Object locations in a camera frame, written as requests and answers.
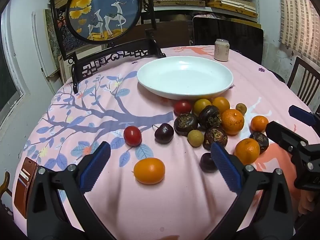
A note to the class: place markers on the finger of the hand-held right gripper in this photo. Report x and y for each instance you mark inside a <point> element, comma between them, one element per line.
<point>300,113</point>
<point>282,136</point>

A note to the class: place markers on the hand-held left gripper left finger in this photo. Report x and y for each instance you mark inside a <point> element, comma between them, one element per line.
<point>96,170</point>

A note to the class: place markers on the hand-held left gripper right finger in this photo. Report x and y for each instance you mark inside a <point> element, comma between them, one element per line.
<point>225,167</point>

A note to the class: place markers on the dark brown water chestnut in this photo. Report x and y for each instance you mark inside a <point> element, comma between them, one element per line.
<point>215,137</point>
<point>186,124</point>
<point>260,141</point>
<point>210,117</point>

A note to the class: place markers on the small orange mandarin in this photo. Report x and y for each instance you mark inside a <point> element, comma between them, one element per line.
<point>259,123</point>

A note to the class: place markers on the medium orange mandarin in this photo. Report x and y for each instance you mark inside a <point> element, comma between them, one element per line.
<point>247,150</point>

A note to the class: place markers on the large orange mandarin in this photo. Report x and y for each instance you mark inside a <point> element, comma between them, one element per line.
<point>232,121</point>

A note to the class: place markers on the tan longan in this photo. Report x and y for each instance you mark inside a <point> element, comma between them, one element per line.
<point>195,138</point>
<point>241,108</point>

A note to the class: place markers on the red cherry tomato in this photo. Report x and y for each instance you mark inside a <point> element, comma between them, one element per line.
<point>182,107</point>
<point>132,135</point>

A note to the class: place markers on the yellow-orange kumquat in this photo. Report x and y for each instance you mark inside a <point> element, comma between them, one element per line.
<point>200,105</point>
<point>149,170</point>
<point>221,104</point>

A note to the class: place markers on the dark purple cherry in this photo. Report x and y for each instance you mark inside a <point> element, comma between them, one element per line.
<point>164,133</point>
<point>207,163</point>

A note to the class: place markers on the white oval plate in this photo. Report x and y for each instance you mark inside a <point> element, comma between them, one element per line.
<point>185,75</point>

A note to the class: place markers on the person's right hand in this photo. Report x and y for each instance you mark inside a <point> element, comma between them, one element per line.
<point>306,202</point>

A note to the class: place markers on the wooden slatted chair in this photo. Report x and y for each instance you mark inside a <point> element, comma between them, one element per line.
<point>310,67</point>

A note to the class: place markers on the pink printed tablecloth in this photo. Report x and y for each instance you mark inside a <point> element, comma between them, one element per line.
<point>100,110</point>

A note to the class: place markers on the brown wallet phone case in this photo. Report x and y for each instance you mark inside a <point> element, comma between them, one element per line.
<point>23,187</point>

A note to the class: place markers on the curved brown wooden piece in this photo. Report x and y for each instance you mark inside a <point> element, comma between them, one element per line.
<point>5,183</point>

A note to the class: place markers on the brick pattern cloth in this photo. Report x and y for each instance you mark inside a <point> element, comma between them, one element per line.
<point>297,17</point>

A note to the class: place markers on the pink drink can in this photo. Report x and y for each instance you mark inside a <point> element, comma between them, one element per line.
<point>221,51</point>

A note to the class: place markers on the black chair back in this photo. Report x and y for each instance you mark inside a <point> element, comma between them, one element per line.
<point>237,35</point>

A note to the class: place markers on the window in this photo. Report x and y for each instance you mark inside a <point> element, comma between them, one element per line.
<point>7,85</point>

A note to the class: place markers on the white board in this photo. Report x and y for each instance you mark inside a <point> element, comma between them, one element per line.
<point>42,50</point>

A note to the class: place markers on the dark brown chair back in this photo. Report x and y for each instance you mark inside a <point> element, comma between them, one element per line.
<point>170,32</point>

